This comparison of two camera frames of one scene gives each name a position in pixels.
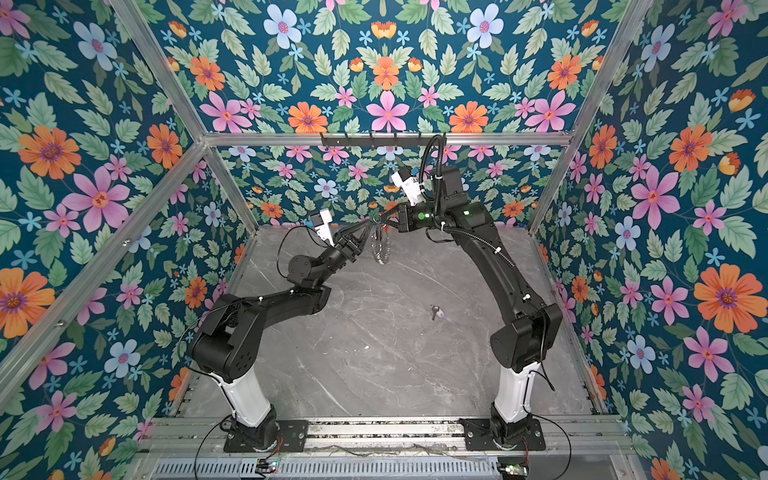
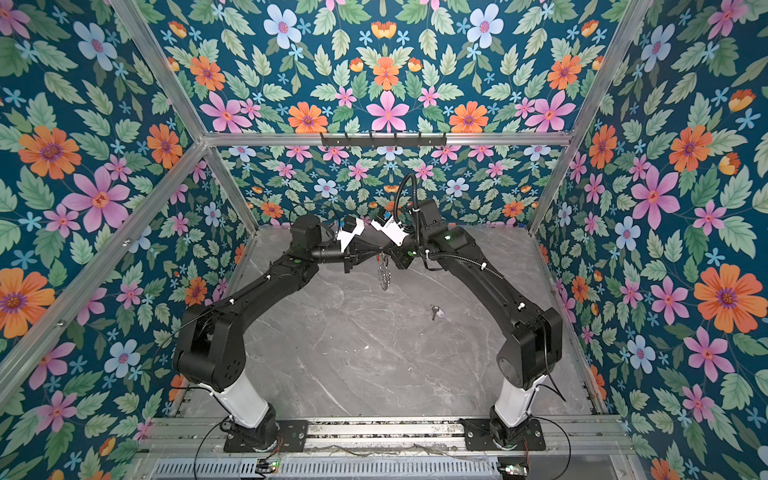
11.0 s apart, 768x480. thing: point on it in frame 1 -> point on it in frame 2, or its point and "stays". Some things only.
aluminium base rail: (204, 438) stays
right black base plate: (479, 437) stays
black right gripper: (406, 223) -> (396, 253)
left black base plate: (292, 436) stays
